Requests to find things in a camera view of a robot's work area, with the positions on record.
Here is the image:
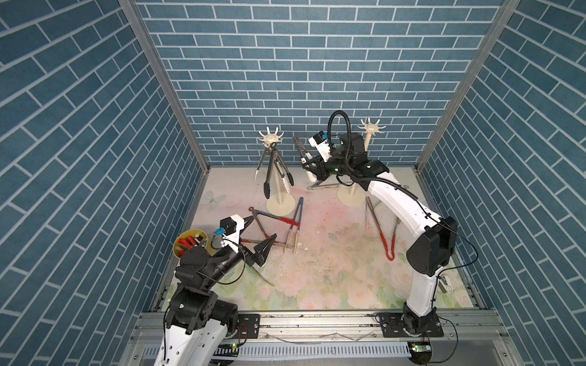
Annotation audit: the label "aluminium corner post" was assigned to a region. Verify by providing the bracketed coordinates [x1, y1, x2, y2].
[414, 0, 523, 172]
[118, 0, 212, 172]

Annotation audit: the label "cream utensil rack left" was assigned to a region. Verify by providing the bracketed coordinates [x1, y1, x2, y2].
[254, 127, 295, 215]

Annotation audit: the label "aluminium corner post left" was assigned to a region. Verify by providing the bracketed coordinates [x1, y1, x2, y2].
[118, 0, 212, 172]

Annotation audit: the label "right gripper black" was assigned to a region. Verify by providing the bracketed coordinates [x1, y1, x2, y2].
[303, 156, 353, 184]

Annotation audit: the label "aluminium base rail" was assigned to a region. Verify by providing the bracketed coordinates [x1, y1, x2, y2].
[118, 308, 525, 366]

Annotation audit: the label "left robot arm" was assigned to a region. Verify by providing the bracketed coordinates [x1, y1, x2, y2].
[154, 214, 277, 365]

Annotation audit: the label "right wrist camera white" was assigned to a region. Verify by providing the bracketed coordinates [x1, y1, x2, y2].
[308, 131, 331, 162]

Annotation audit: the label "small grey clip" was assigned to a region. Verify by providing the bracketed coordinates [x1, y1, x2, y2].
[438, 277, 454, 294]

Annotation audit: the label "yellow bowl with items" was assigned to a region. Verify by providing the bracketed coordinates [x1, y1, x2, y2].
[172, 229, 209, 259]

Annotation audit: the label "blue wooden tip tongs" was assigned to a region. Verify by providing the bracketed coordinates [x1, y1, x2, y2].
[282, 196, 305, 255]

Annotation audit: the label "red tip grey tongs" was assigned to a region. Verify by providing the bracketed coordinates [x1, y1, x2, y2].
[249, 207, 299, 238]

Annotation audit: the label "steel tongs red handles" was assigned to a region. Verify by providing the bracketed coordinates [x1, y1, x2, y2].
[365, 197, 401, 262]

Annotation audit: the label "cream utensil rack right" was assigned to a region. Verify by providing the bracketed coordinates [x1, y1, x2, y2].
[337, 117, 385, 207]

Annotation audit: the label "cream utensil rack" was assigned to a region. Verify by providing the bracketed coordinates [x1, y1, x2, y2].
[254, 127, 295, 215]
[337, 117, 385, 207]

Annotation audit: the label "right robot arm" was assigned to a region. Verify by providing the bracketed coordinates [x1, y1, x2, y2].
[294, 110, 460, 337]

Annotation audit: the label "cream silicone steel tongs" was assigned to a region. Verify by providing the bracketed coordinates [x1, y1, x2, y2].
[254, 143, 294, 195]

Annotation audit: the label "red ring steel tongs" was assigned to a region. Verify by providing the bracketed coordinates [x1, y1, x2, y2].
[241, 234, 277, 287]

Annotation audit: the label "aluminium corner post right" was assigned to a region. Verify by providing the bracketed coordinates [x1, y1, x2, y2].
[414, 0, 523, 172]

